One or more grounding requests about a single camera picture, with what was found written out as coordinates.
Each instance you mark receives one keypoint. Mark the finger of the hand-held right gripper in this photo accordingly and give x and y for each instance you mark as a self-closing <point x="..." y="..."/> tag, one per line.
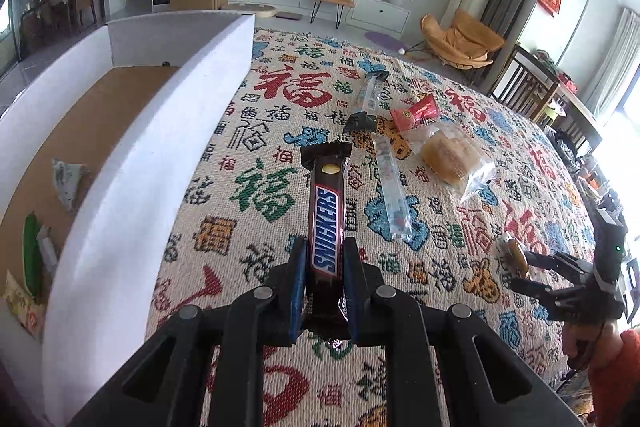
<point x="540" y="292"/>
<point x="560" y="262"/>

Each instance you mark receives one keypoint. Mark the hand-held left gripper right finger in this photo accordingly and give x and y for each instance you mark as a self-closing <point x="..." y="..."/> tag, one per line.
<point x="352" y="292"/>

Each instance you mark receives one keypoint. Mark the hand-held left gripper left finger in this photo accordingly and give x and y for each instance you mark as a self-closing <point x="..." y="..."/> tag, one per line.
<point x="298" y="287"/>

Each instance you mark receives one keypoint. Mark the brown chocolate bar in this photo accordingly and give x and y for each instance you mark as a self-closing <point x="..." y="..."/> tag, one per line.
<point x="325" y="227"/>

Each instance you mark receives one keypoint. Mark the clear tube snack packet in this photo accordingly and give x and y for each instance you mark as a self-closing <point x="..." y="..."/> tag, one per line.
<point x="392" y="192"/>

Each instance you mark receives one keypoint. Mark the white cardboard box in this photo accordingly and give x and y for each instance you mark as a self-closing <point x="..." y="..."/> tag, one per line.
<point x="150" y="187"/>

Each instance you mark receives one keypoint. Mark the red snack packet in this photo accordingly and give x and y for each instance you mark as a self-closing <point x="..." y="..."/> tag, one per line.
<point x="415" y="113"/>

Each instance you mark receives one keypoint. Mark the long black-topped candy packet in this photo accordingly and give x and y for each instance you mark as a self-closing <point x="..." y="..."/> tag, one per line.
<point x="367" y="99"/>

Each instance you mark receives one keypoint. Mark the green sausage packet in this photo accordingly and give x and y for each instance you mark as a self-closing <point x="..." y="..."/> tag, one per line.
<point x="32" y="257"/>

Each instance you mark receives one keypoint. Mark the pale yellow snack packet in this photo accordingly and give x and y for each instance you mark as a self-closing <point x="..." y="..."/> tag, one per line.
<point x="20" y="307"/>

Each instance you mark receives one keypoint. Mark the person's right forearm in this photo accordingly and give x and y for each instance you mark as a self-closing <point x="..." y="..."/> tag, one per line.
<point x="617" y="377"/>

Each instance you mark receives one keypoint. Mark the person's right hand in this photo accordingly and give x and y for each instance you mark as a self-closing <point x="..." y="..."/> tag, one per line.
<point x="575" y="339"/>

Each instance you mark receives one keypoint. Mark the printed woven blanket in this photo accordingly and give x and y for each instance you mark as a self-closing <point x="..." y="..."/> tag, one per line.
<point x="440" y="267"/>

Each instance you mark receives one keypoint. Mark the bread in clear bag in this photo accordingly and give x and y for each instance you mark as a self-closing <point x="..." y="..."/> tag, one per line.
<point x="450" y="157"/>

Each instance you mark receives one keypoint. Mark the cluttered wooden table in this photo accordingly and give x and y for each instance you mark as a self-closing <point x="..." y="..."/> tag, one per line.
<point x="575" y="107"/>

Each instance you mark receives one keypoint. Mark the dark wooden chair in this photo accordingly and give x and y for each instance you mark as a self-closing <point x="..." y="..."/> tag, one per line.
<point x="525" y="87"/>

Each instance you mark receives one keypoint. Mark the white sheer curtain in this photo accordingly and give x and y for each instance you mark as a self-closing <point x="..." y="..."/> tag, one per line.
<point x="615" y="62"/>

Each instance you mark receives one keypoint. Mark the orange lounge chair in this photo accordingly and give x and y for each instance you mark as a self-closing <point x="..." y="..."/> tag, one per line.
<point x="465" y="39"/>

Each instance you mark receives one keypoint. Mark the small white packet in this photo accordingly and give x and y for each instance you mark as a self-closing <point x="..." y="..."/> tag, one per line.
<point x="48" y="252"/>

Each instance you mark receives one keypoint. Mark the purple floor mat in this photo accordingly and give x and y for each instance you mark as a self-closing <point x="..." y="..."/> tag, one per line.
<point x="382" y="41"/>

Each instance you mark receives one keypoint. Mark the grey floor mat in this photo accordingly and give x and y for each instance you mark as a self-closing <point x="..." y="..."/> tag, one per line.
<point x="289" y="14"/>

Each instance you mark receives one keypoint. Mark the round wooden board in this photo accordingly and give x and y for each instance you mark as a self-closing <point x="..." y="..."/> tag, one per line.
<point x="252" y="10"/>

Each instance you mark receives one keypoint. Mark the brown cardboard box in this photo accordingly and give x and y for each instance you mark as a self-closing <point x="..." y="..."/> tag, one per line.
<point x="197" y="0"/>

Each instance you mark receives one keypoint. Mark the wooden dining table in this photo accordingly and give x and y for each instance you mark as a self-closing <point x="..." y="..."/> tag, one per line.
<point x="50" y="9"/>

